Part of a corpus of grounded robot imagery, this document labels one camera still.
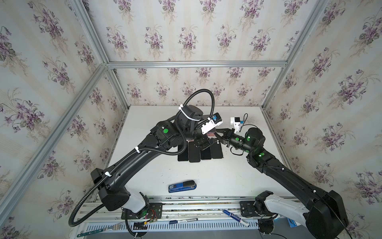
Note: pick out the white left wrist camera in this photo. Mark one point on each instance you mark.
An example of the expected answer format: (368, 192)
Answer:
(212, 123)

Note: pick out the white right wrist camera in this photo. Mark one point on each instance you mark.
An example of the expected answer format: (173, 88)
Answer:
(237, 123)

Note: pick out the black phone case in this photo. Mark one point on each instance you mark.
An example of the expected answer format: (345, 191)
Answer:
(216, 151)
(194, 153)

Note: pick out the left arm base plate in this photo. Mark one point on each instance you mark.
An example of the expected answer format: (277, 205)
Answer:
(152, 211)

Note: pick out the black phone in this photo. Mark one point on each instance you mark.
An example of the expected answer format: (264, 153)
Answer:
(205, 154)
(184, 156)

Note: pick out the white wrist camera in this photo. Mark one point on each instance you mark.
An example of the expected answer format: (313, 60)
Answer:
(212, 123)
(237, 123)

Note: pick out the green metal ruler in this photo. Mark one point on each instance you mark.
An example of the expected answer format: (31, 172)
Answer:
(89, 233)

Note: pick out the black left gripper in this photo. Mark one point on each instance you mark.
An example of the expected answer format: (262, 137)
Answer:
(205, 142)

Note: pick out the aluminium rail base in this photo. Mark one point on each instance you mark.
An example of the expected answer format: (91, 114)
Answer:
(209, 207)

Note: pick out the blue marker pen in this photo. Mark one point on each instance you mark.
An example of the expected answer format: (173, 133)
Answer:
(236, 218)

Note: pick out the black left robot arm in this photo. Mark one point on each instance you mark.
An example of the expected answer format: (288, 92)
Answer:
(167, 137)

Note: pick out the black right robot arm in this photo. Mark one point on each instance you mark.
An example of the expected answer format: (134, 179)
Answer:
(322, 213)

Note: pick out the blue white cardboard box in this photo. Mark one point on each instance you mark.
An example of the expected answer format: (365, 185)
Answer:
(292, 223)

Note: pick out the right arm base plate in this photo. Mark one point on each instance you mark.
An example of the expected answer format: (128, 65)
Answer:
(255, 209)

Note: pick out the black round connector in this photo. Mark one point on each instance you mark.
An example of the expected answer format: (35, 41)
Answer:
(265, 227)

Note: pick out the blue black stapler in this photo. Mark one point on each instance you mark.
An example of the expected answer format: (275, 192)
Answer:
(183, 186)

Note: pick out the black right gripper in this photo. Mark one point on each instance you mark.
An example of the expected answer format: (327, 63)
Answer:
(230, 137)

